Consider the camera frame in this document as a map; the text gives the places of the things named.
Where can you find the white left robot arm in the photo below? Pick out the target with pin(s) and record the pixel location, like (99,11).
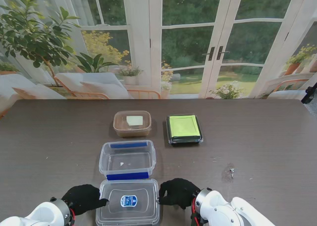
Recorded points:
(42,214)

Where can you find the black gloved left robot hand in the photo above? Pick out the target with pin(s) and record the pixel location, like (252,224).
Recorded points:
(84,198)

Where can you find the brown translucent container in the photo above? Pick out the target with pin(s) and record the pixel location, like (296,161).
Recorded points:
(132,133)

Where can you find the black plastic container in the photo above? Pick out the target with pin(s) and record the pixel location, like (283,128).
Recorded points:
(185,139)

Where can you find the clear lid with green sheet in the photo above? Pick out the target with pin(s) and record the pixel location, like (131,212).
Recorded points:
(184,127)

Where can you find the small clear lid white label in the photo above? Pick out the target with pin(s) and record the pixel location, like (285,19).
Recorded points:
(135,120)

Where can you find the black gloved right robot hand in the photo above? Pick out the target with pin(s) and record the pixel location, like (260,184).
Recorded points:
(178,192)

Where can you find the large clear lid blue sticker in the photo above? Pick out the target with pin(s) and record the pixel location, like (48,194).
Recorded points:
(127,202)

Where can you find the black tripod stand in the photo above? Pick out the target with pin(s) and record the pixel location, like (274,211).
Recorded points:
(309,93)

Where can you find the clear container with blue clips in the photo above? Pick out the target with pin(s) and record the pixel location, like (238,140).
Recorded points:
(127,159)

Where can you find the small shiny debris piece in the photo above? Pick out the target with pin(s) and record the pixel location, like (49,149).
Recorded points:
(232,170)

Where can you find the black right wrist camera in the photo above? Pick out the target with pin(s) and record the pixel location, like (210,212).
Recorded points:
(196,221)

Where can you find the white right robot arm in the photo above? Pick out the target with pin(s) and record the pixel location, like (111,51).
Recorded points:
(227,211)

